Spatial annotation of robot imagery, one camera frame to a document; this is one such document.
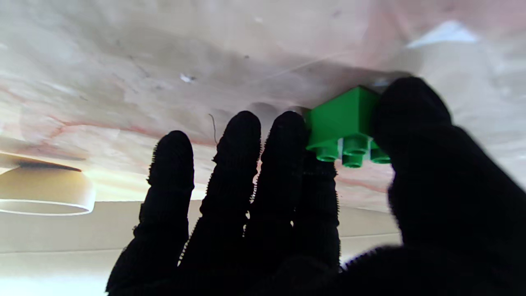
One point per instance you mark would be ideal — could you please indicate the green toy brick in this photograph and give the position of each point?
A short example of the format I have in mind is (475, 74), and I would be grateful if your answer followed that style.
(341, 119)

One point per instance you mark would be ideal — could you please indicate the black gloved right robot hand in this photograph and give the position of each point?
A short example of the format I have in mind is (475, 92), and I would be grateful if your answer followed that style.
(287, 230)

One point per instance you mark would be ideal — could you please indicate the white paper scrap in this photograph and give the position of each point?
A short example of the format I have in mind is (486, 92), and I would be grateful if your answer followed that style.
(446, 35)

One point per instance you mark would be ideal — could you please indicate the wooden bowl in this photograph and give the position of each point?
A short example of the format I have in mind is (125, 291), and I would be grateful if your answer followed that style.
(41, 189)

